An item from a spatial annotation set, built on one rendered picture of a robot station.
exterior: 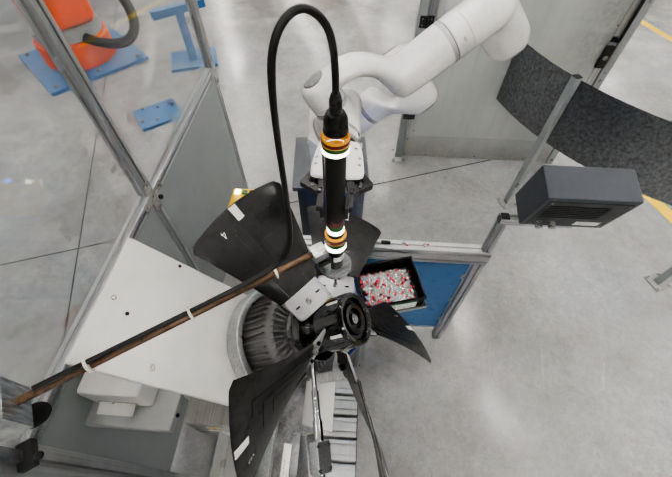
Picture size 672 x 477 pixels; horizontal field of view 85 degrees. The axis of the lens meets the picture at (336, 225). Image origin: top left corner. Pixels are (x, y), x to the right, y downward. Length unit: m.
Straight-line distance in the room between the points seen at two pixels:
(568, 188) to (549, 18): 1.54
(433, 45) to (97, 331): 0.83
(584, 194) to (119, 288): 1.17
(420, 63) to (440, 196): 2.02
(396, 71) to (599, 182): 0.71
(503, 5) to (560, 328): 1.93
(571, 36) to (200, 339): 2.48
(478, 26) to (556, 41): 1.87
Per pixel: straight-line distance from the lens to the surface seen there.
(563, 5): 2.61
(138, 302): 0.86
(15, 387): 0.81
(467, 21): 0.85
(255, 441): 0.70
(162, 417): 1.25
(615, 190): 1.29
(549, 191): 1.19
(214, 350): 0.92
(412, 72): 0.81
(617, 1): 2.72
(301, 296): 0.82
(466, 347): 2.22
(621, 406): 2.47
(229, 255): 0.77
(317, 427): 0.91
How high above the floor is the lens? 2.00
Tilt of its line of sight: 53 degrees down
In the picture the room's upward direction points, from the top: straight up
